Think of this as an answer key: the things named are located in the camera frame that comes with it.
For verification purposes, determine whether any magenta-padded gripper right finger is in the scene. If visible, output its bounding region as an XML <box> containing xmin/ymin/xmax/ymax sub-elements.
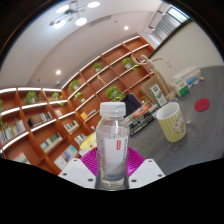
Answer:
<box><xmin>127</xmin><ymin>147</ymin><xmax>166</xmax><ymax>190</ymax></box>

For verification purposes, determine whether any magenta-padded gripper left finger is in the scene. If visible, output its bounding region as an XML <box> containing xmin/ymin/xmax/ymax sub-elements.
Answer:
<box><xmin>58</xmin><ymin>146</ymin><xmax>100</xmax><ymax>190</ymax></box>

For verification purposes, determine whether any clear plastic water bottle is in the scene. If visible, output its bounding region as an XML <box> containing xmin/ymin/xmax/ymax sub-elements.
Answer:
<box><xmin>95</xmin><ymin>101</ymin><xmax>131</xmax><ymax>192</ymax></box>

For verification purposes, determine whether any stack of colourful books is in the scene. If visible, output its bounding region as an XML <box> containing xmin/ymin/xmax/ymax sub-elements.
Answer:
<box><xmin>78</xmin><ymin>132</ymin><xmax>98</xmax><ymax>157</ymax></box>

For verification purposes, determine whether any wooden shelf unit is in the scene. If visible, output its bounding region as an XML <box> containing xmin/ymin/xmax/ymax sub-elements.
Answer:
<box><xmin>0</xmin><ymin>34</ymin><xmax>156</xmax><ymax>174</ymax></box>

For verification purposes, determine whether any yellow striped white mug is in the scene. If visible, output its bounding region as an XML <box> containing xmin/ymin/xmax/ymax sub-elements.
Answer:
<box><xmin>155</xmin><ymin>101</ymin><xmax>188</xmax><ymax>144</ymax></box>

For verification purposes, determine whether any stack of dark books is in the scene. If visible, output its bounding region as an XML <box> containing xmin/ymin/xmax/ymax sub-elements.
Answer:
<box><xmin>126</xmin><ymin>102</ymin><xmax>160</xmax><ymax>137</ymax></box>

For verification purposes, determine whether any dark chair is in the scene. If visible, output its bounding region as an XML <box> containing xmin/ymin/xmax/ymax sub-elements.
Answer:
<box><xmin>119</xmin><ymin>93</ymin><xmax>142</xmax><ymax>118</ymax></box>

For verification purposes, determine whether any green and white carton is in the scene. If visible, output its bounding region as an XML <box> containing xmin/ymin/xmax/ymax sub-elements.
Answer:
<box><xmin>148</xmin><ymin>84</ymin><xmax>168</xmax><ymax>108</ymax></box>

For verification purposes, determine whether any flat round red coaster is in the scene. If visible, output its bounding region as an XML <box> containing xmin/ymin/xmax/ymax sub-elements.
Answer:
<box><xmin>193</xmin><ymin>97</ymin><xmax>211</xmax><ymax>113</ymax></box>

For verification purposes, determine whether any small green white box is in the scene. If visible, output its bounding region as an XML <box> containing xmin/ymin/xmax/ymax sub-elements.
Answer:
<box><xmin>172</xmin><ymin>77</ymin><xmax>190</xmax><ymax>98</ymax></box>

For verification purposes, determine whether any wooden artist mannequin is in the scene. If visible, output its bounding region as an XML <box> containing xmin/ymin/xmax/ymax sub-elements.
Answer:
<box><xmin>139</xmin><ymin>54</ymin><xmax>177</xmax><ymax>102</ymax></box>

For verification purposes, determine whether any stack of white boxes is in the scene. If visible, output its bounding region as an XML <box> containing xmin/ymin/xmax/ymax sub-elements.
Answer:
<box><xmin>172</xmin><ymin>65</ymin><xmax>203</xmax><ymax>86</ymax></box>

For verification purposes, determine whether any grey curtain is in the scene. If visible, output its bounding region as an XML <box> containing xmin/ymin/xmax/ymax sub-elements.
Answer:
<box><xmin>153</xmin><ymin>13</ymin><xmax>181</xmax><ymax>43</ymax></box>

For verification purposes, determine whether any branched ceiling lamp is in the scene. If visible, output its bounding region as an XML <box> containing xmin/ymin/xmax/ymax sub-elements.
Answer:
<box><xmin>49</xmin><ymin>0</ymin><xmax>102</xmax><ymax>29</ymax></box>

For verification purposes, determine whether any window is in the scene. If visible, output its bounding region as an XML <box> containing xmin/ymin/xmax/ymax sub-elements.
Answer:
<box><xmin>166</xmin><ymin>6</ymin><xmax>189</xmax><ymax>24</ymax></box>

